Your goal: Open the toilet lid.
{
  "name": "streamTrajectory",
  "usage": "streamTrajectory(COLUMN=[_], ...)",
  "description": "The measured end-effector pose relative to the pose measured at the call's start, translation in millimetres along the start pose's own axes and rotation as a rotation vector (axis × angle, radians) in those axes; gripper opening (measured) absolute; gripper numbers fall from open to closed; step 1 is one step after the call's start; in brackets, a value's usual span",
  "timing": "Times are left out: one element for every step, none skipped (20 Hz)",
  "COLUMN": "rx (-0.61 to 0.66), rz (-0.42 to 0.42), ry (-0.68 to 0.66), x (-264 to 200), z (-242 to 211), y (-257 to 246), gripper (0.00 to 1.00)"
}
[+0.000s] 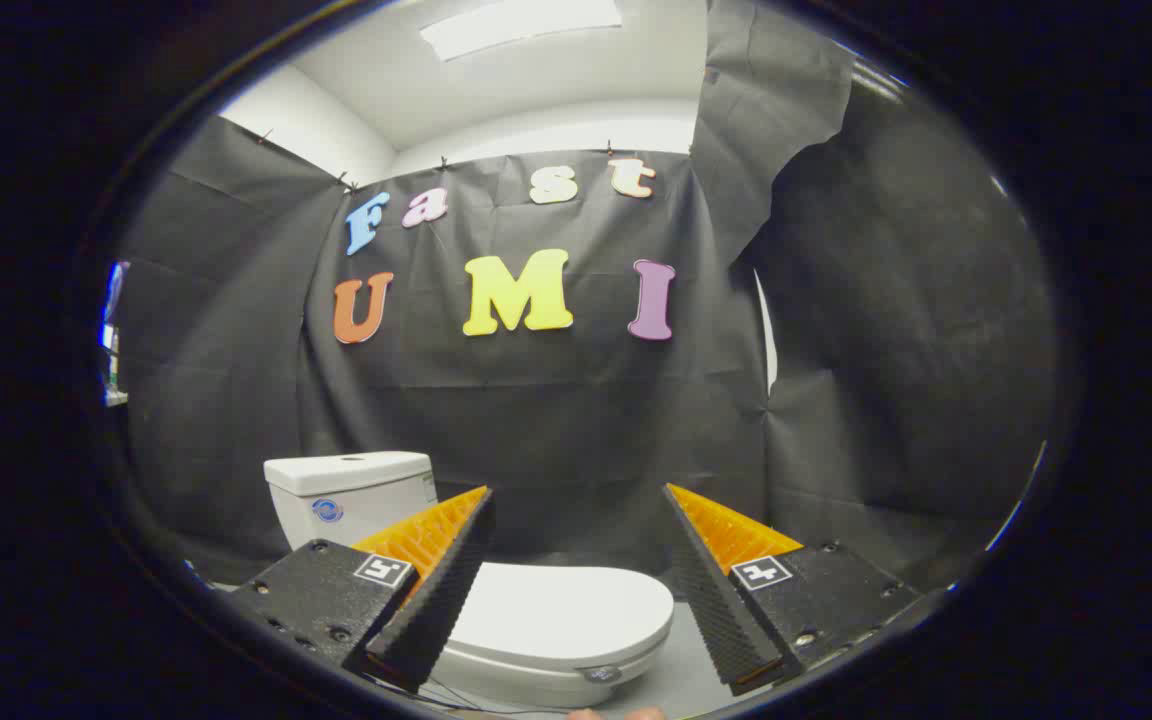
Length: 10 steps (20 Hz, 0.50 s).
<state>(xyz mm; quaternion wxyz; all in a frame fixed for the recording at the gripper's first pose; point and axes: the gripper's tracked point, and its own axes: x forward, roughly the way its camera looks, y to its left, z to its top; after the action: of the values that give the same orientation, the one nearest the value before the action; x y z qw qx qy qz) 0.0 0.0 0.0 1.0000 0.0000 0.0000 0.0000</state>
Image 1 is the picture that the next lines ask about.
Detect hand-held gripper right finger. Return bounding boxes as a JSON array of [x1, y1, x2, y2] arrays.
[[663, 483, 922, 698]]

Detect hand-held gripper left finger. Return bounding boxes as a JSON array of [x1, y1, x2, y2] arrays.
[[226, 486, 497, 694]]

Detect white toilet lid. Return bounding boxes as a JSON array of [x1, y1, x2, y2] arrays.
[[436, 562, 675, 669]]

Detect white toilet tank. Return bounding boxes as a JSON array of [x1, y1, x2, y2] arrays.
[[271, 478, 439, 552]]

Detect black backdrop cloth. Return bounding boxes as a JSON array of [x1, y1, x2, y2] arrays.
[[111, 0, 1062, 591]]

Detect ceiling light panel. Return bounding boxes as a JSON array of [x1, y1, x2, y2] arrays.
[[420, 0, 624, 62]]

